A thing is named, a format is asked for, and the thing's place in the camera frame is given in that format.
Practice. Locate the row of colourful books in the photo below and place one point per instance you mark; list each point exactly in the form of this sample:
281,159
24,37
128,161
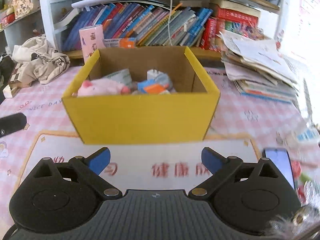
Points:
153,23

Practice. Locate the pink checkered desk mat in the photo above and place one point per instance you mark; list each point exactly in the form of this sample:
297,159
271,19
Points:
242,126

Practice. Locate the beige crumpled cloth bag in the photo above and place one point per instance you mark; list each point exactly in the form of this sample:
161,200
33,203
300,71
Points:
38,61

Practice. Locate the grey tape roll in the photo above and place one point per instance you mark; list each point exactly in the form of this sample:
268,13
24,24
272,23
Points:
122,76

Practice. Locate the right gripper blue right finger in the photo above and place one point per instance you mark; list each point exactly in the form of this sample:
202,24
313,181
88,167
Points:
222,169

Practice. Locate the white wooden bookshelf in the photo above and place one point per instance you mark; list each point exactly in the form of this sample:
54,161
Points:
47,12

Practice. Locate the orange blue toothpaste box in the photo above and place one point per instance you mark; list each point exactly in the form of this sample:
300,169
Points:
151,87

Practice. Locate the pink cylindrical canister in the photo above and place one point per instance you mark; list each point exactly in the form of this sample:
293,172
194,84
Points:
92,38

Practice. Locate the white power adapter plug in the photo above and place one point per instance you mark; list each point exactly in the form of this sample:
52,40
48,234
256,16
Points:
152,74

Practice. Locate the stack of papers and booklets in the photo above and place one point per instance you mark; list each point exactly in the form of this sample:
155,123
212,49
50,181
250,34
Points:
256,68

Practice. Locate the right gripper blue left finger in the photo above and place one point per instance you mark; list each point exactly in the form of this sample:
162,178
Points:
88,172

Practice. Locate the orange white small box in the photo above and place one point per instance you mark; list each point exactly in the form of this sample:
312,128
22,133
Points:
120,43

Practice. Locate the brown checkered chess board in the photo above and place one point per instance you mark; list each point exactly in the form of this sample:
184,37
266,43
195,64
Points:
14,82

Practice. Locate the black smartphone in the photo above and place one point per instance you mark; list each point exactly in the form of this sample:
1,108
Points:
280,158

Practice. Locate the yellow cardboard box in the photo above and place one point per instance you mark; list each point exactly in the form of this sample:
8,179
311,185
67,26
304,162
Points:
184,115

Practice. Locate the pink plush pig toy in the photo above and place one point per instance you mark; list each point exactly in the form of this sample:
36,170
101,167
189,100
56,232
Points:
102,86

